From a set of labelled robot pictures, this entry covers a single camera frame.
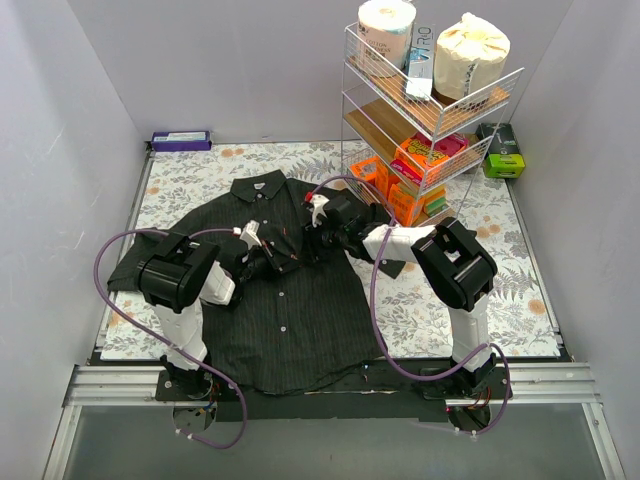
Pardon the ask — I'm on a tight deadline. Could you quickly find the black pinstriped shirt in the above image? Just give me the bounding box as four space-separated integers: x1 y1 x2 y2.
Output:
107 170 381 395

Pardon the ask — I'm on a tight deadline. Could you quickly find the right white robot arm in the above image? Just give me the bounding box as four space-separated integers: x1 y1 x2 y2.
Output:
305 192 497 398

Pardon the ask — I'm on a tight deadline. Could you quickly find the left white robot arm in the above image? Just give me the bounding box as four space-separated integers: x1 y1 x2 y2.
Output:
135 226 287 400

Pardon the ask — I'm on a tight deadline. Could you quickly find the orange box left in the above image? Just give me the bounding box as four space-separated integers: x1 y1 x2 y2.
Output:
349 156 402 203

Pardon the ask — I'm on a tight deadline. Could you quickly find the orange pink snack box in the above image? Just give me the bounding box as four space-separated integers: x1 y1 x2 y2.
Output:
391 132 469 186

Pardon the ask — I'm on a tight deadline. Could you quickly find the floral tablecloth mat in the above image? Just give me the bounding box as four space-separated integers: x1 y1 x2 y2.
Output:
134 141 563 359

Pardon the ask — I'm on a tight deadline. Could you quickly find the purple flat box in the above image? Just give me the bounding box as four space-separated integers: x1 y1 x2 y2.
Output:
150 131 212 152

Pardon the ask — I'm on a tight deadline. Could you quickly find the blue white toothpaste box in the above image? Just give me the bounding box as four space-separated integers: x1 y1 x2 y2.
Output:
404 25 434 101

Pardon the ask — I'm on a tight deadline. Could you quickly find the green black box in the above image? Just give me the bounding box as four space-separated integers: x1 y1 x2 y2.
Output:
476 123 526 179

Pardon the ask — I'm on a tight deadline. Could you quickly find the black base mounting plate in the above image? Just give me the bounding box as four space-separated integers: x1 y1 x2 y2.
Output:
155 360 508 430

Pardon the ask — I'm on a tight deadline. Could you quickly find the white toilet paper roll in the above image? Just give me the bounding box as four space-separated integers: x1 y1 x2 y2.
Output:
356 0 417 77

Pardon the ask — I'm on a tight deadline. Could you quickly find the cream toilet paper roll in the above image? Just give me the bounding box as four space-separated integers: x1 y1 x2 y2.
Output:
433 12 511 102

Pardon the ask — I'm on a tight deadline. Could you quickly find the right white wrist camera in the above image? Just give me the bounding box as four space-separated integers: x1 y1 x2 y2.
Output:
305 192 329 228

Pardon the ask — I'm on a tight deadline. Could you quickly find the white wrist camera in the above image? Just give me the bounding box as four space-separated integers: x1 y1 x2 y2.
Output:
305 192 329 228
239 220 262 249

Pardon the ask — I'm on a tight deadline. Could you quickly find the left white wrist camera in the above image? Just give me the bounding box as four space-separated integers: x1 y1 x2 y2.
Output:
239 220 262 249

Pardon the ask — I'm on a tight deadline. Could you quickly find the white wire shelf rack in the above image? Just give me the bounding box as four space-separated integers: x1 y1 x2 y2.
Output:
341 24 522 226

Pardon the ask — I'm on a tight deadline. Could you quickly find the aluminium frame rail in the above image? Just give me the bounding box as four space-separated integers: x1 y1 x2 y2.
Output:
41 364 166 480

